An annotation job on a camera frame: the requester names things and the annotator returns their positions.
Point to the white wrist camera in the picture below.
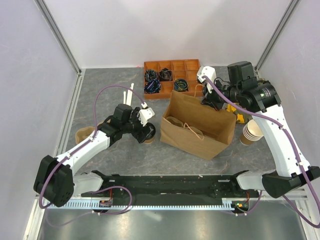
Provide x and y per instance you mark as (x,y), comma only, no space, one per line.
(145,114)
(208,71)

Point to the camouflage cloth bag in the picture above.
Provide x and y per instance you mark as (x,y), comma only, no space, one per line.
(240,117)

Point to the blue striped cup sleeve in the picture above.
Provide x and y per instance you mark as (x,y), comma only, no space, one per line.
(152,87)

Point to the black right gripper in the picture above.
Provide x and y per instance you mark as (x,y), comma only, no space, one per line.
(209,99)

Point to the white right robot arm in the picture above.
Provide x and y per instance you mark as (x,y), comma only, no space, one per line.
(260,99)

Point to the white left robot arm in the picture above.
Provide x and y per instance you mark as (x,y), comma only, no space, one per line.
(56,178)

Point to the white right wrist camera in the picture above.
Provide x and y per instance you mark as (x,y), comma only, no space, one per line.
(208,71)

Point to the cardboard cup carrier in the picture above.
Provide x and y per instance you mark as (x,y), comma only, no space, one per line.
(85,134)
(184,125)

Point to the brown paper coffee cup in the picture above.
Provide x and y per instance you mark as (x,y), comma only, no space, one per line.
(149,141)

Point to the dark patterned cup sleeve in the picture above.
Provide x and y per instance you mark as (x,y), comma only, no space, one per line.
(150,75)

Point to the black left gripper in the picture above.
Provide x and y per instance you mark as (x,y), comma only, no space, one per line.
(139,135)

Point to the black plastic cup lid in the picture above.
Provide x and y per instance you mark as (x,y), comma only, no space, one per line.
(151,131)

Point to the brown paper bag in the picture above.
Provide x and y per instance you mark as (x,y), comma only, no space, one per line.
(218,127)

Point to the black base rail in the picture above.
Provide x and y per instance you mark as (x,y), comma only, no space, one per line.
(170,190)

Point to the green yellow cup sleeve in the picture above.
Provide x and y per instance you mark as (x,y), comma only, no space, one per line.
(180,85)

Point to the orange compartment tray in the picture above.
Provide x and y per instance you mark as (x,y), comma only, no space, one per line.
(181,69)

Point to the stack of paper cups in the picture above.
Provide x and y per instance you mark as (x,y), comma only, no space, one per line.
(251,133)

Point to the slotted cable duct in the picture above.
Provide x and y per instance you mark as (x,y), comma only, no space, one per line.
(95,204)

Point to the brown black cup sleeve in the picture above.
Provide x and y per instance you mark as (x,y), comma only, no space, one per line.
(165,75)

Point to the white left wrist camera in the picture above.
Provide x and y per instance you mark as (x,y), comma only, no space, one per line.
(145,114)

